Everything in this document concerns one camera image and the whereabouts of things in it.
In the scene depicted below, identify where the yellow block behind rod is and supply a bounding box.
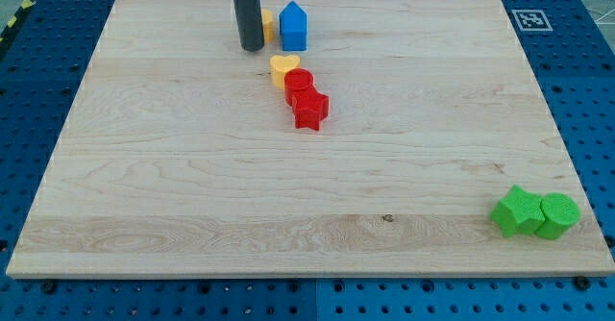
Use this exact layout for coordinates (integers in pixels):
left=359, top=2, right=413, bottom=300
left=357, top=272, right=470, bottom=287
left=261, top=9, right=275, bottom=43

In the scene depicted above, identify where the black screw bottom right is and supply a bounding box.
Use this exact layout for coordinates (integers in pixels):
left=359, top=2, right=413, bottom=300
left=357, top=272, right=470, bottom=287
left=574, top=276, right=592, bottom=291

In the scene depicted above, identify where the blue house-shaped block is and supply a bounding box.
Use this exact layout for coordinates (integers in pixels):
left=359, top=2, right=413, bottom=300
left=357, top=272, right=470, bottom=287
left=279, top=1, right=308, bottom=51

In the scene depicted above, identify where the black screw bottom left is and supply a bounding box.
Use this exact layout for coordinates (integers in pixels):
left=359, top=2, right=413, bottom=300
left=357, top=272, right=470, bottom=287
left=39, top=281, right=57, bottom=295

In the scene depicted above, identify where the white fiducial marker tag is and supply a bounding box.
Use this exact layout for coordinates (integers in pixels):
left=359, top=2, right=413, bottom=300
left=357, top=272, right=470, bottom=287
left=512, top=9, right=553, bottom=32

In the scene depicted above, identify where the red cylinder block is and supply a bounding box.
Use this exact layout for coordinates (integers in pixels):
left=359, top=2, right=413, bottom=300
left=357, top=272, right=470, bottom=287
left=284, top=68, right=314, bottom=106

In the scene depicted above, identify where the black screw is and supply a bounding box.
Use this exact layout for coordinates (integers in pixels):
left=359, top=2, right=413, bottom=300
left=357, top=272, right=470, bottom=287
left=574, top=276, right=592, bottom=291
left=39, top=281, right=57, bottom=295

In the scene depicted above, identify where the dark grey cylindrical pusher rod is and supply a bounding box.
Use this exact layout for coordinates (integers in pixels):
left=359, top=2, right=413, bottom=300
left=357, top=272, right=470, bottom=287
left=234, top=0, right=264, bottom=52

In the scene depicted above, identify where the green star block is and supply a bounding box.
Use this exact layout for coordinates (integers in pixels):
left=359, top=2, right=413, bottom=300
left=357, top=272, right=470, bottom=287
left=489, top=185, right=545, bottom=237

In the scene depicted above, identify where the red star block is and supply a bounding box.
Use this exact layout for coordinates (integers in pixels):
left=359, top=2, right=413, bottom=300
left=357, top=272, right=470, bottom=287
left=291, top=89, right=330, bottom=131

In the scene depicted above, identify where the green cylinder block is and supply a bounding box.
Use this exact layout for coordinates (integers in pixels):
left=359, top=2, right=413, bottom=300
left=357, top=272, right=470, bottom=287
left=534, top=192, right=580, bottom=240

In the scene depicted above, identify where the wooden board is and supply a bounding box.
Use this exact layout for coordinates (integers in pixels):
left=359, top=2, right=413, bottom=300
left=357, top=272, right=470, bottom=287
left=7, top=0, right=614, bottom=280

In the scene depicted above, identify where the yellow heart block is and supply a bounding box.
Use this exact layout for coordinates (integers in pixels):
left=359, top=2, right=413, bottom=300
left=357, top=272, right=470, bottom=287
left=269, top=55, right=301, bottom=90

